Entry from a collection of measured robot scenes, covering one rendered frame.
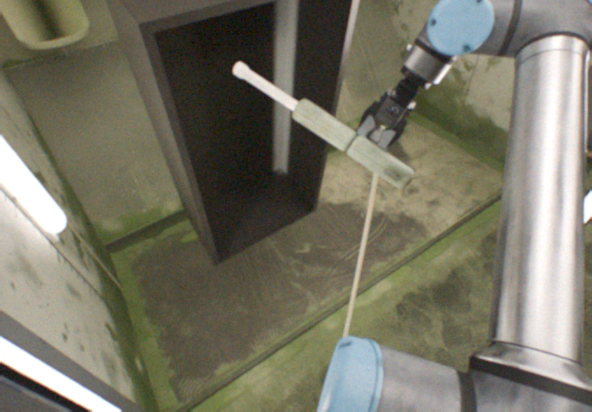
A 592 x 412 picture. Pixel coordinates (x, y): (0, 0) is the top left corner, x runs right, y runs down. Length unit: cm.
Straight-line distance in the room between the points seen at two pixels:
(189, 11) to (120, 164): 170
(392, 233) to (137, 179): 168
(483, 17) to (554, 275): 38
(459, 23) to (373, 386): 51
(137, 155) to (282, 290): 124
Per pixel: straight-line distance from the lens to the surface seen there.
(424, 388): 41
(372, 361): 41
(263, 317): 204
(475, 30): 63
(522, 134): 54
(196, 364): 202
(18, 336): 106
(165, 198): 246
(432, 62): 77
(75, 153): 245
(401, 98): 76
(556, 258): 47
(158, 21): 84
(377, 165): 80
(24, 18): 210
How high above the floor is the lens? 187
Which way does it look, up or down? 45 degrees down
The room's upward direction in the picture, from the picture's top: 5 degrees counter-clockwise
